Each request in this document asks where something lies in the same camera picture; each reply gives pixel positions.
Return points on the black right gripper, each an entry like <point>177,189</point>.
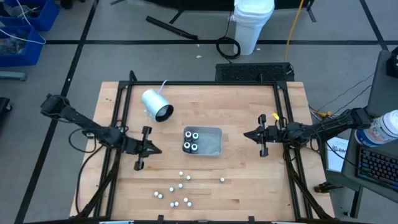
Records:
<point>273,133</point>

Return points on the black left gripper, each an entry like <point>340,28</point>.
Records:
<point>133,146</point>

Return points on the black-tipped large dye bottle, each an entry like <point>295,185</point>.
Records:
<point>186,145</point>

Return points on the dark-red-tipped large dye bottle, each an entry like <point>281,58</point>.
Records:
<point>188,134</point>

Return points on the blue-tipped large dye bottle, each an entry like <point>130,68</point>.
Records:
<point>194,147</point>

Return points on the green-tipped large dye bottle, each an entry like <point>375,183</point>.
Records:
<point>195,136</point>

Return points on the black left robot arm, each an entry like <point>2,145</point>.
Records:
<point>77,117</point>

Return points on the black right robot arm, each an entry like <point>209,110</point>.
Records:
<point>329,127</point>

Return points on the yellow gripper tag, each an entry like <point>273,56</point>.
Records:
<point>275,116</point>

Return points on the light grey plastic bin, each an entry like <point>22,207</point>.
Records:
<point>211,141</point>

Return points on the white cylindrical spot lamp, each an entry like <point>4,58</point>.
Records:
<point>154,102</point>

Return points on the black perforated computer case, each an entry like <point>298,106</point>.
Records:
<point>248,72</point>

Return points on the white printed paper sheet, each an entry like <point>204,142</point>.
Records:
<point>334,160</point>

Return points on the black floor tool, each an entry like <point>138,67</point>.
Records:
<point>323,188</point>

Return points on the grey desk surface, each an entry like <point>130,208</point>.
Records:
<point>384,87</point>
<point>349,174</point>

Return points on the white plastic bucket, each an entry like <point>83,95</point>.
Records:
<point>252,28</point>

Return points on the black rod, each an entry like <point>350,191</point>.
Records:
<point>171,28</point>

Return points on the black computer keyboard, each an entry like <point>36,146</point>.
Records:
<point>376,166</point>

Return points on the white blue wipes canister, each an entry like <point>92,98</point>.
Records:
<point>381,130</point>

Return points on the black caster base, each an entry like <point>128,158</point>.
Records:
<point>3,107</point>

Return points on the black desk device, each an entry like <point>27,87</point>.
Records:
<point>393,63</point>

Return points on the grey metal bar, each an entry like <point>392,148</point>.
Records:
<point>12,76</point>

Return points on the blue storage bin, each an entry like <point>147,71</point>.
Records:
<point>46,15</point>
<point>21,59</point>

